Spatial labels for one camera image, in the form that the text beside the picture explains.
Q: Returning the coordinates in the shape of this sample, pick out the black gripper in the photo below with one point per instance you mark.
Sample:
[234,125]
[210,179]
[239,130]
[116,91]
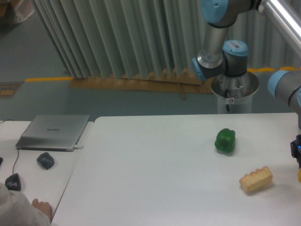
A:
[296,149]

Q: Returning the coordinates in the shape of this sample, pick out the pale green folding curtain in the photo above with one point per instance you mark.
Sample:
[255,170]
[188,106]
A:
[117,37]

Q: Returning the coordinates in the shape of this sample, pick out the person's hand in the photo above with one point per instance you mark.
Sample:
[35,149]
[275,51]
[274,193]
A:
[44,207]

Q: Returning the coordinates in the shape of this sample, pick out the grey sleeved forearm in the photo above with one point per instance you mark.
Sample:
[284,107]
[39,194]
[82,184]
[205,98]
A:
[16,210]

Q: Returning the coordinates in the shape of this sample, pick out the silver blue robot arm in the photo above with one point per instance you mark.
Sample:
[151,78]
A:
[225,61]

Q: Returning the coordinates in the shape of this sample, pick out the yellow bell pepper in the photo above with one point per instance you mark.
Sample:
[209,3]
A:
[299,175]

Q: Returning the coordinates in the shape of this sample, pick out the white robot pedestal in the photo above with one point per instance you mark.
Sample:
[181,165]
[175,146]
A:
[235,94]

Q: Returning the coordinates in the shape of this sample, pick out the green bell pepper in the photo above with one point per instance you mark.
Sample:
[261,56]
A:
[225,141]

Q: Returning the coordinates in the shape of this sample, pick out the yellow bread loaf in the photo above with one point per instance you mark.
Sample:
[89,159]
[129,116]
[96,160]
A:
[256,179]

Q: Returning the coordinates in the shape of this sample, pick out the brown cardboard sheet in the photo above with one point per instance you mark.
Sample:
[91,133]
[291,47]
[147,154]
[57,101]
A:
[183,83]

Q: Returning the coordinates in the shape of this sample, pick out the silver closed laptop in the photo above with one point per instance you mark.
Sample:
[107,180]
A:
[53,133]

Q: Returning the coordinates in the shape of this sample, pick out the small black pepper toy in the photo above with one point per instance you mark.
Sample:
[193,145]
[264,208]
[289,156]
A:
[46,160]

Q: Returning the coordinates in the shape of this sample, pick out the black computer mouse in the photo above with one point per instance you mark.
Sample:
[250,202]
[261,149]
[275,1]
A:
[13,182]

